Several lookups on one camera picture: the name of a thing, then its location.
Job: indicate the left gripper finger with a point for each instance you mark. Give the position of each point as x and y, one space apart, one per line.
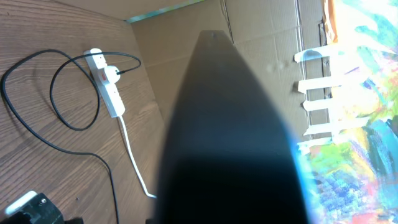
227 154

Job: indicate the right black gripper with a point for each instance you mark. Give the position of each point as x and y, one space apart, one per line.
39 210

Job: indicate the white charger plug adapter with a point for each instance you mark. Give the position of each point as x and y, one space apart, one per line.
110 75

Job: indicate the colourful painted poster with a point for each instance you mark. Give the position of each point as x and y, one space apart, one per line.
352 158

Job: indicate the white power strip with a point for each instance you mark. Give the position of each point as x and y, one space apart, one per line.
96 62

